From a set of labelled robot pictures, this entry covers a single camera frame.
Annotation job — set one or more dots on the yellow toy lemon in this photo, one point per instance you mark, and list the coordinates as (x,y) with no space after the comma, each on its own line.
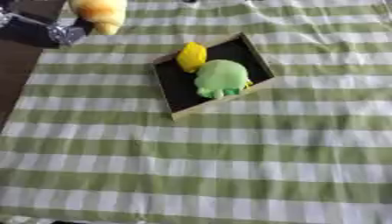
(192,57)

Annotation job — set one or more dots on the cardboard box with black inside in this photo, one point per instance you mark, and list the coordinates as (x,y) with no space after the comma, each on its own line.
(176,87)

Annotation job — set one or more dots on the yellow soft toy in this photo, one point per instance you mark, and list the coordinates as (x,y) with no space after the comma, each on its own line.
(101,11)

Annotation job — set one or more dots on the green soft toy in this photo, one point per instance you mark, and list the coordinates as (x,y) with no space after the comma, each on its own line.
(221,76)

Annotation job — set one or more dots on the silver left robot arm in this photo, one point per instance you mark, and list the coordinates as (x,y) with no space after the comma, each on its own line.
(30,30)

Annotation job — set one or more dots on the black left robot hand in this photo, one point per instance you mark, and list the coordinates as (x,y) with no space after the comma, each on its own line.
(84,26)

